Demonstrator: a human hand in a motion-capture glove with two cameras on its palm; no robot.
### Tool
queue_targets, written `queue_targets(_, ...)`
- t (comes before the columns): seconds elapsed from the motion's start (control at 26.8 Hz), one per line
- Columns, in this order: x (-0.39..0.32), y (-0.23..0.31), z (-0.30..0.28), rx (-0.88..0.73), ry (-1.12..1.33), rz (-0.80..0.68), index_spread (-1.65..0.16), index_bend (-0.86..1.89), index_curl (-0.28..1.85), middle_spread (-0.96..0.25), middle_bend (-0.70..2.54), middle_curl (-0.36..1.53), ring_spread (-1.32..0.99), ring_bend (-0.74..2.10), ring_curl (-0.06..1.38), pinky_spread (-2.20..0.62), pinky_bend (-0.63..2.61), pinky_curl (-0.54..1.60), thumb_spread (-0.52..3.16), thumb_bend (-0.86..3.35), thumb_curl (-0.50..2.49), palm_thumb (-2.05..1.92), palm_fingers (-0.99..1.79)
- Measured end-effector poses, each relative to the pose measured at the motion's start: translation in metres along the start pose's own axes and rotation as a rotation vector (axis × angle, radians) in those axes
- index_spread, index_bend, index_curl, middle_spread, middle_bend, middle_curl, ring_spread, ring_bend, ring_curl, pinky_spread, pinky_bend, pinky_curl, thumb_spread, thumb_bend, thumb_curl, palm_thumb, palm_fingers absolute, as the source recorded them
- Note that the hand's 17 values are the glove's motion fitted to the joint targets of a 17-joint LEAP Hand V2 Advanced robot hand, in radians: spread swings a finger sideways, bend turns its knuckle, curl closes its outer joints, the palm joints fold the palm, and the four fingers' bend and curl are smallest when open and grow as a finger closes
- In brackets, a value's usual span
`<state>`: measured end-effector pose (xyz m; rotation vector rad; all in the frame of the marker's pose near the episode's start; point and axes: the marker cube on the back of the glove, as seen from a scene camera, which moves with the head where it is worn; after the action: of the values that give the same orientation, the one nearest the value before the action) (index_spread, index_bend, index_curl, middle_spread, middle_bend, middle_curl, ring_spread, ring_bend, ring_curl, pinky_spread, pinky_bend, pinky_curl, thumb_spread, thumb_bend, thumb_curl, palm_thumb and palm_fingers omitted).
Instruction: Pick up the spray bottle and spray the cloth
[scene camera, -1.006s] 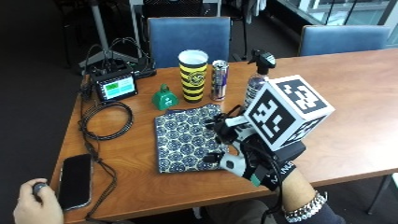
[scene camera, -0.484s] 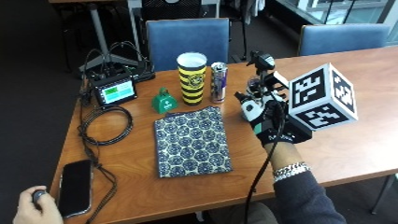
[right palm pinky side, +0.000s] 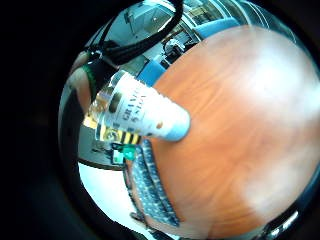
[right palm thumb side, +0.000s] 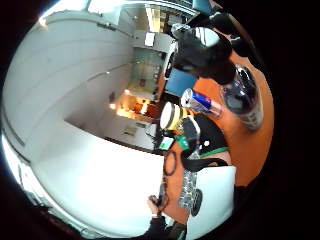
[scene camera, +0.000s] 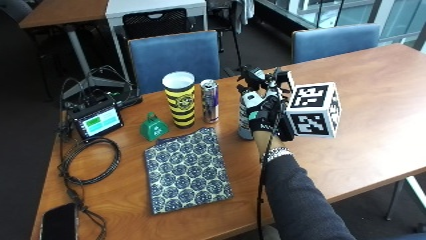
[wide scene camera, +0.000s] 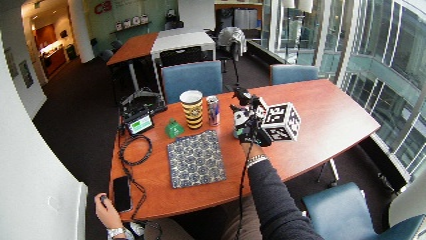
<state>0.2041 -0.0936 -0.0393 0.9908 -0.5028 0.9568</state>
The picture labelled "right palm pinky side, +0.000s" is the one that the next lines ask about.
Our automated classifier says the yellow black striped object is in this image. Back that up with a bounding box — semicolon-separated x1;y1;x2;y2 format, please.
95;124;143;146

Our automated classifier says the small green object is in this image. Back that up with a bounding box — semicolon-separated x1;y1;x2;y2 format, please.
111;142;138;165

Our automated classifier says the clear bottle with white label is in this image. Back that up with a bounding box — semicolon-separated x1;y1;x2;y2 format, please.
88;69;192;143

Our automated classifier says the black cable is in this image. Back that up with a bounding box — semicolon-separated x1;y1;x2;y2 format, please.
105;0;185;66

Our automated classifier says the blue chair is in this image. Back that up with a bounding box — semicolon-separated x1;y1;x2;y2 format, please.
135;59;168;88
194;17;242;40

